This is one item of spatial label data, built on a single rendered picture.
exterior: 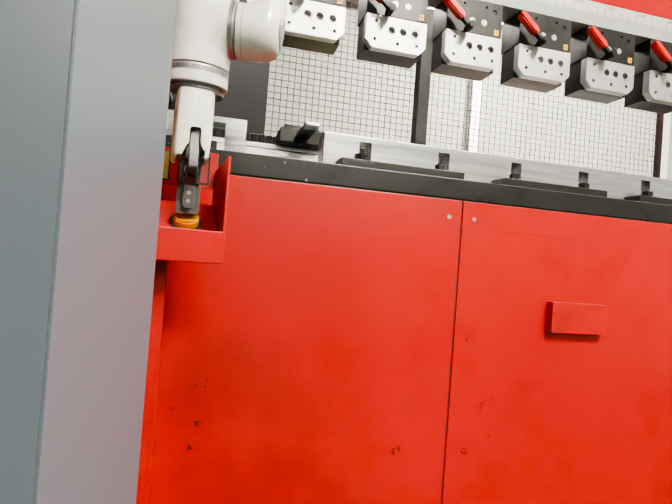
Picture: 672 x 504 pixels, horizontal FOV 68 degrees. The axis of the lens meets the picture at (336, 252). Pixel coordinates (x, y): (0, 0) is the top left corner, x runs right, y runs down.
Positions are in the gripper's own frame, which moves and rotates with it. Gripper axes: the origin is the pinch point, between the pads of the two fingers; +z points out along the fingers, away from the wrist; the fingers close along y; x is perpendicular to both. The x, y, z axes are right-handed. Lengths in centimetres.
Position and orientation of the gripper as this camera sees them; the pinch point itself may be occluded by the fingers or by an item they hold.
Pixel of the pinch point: (187, 199)
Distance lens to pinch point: 75.6
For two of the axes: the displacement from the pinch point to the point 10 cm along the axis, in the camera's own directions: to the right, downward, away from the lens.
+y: 3.4, 0.9, -9.4
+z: -1.1, 9.9, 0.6
